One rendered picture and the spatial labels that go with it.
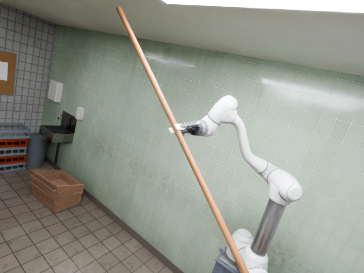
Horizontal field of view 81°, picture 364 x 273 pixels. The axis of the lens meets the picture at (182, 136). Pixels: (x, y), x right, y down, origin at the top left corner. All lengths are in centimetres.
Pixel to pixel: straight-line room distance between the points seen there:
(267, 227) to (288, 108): 106
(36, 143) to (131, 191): 221
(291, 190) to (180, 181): 149
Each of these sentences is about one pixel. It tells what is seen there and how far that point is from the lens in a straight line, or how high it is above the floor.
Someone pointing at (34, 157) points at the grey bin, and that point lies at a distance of 476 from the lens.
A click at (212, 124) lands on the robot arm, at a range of 124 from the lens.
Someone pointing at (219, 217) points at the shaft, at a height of 167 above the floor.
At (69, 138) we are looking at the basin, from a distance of 411.
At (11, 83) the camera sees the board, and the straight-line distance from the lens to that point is 480.
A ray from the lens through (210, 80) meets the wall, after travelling 234.
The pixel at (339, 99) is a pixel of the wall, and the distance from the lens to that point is 208.
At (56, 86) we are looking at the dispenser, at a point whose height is 155.
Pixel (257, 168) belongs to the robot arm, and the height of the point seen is 179.
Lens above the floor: 215
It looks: 13 degrees down
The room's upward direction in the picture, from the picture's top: 16 degrees clockwise
